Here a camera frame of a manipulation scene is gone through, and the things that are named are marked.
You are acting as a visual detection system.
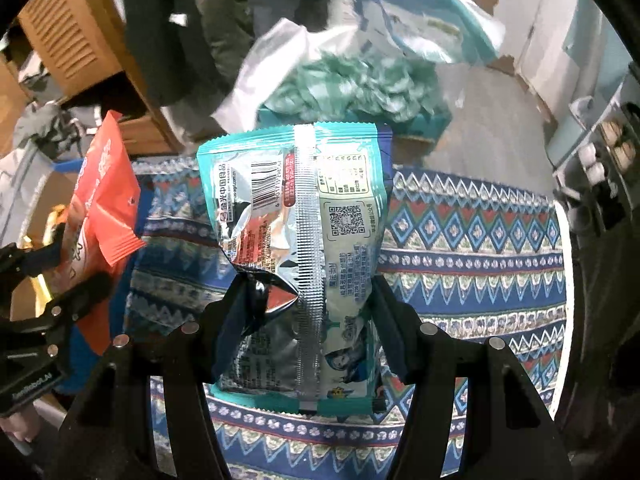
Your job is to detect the dark hanging clothes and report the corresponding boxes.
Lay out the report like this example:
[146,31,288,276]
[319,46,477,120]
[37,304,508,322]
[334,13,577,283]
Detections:
[122,0,331,108]

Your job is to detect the blue box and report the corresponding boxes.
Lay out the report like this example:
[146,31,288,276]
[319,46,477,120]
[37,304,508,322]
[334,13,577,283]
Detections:
[65,320,108,396]

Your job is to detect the blue and white bag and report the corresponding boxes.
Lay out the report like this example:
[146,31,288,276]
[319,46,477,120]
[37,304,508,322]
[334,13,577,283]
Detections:
[352,0,506,66]

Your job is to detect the teal snack packet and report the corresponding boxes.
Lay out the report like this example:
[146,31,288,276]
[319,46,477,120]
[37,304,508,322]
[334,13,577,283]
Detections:
[196,122,393,415]

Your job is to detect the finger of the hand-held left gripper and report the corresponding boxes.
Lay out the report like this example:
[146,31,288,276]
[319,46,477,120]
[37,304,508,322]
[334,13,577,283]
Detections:
[0,241,67,292]
[30,272,115,326]

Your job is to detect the patterned blue tablecloth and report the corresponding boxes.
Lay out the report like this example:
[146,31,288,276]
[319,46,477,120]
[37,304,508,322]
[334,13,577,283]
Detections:
[125,157,571,480]

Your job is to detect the white plastic bag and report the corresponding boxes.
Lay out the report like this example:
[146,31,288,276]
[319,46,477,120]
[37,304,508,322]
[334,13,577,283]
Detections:
[210,17,361,136]

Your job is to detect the grey crumpled cloth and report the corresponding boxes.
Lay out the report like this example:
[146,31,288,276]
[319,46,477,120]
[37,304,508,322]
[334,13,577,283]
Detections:
[10,50,101,161]

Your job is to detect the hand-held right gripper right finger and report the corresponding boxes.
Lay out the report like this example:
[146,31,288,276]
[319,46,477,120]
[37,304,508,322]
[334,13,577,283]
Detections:
[369,275,576,480]

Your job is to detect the wooden cabinet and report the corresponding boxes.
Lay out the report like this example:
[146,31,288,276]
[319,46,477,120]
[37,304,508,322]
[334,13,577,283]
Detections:
[15,0,181,156]

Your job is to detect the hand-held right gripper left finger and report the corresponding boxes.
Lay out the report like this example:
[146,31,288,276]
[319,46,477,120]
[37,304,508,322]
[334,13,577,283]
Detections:
[42,275,256,480]

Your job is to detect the teal crumpled fabric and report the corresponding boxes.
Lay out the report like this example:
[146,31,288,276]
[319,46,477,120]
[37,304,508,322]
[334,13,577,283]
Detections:
[257,52,451,128]

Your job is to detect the red snack bag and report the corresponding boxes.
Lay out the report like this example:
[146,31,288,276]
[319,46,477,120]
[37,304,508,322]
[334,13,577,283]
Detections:
[50,110,146,356]

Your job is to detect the dark shelf unit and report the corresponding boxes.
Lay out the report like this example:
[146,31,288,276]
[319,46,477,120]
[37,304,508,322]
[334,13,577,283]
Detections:
[550,60,640,241]

